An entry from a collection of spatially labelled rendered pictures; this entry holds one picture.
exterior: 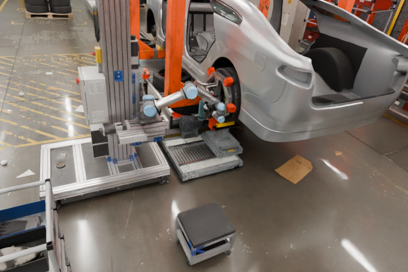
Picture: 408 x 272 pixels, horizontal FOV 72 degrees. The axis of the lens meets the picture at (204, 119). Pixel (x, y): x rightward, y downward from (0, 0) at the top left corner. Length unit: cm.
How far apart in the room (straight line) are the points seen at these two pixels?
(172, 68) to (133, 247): 199
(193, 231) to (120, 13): 192
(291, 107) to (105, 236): 204
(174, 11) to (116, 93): 113
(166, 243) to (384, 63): 315
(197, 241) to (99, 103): 151
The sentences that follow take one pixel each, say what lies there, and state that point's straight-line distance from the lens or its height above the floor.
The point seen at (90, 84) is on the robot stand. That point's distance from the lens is 272.
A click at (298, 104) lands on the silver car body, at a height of 123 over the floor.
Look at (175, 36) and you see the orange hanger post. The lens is 336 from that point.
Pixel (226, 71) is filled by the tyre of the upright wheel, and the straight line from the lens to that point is 324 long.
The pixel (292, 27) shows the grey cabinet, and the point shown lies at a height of 94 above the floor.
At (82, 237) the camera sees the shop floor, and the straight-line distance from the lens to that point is 293.
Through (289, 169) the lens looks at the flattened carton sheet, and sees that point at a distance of 385.
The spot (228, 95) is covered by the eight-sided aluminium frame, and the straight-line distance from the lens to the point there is 311.
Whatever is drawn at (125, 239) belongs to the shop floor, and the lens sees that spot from 284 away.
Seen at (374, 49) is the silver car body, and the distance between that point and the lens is 408.
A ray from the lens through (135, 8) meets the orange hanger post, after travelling 518.
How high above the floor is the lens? 227
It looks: 30 degrees down
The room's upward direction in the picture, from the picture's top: 7 degrees clockwise
